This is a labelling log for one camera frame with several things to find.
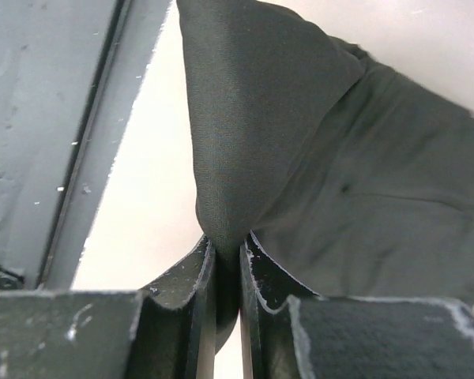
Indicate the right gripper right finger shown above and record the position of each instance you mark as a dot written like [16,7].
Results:
[290,331]

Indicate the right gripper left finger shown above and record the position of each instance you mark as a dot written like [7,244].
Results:
[167,329]

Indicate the black graphic t-shirt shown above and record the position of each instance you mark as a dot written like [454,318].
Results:
[353,177]

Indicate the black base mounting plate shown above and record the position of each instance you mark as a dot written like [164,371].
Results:
[70,73]

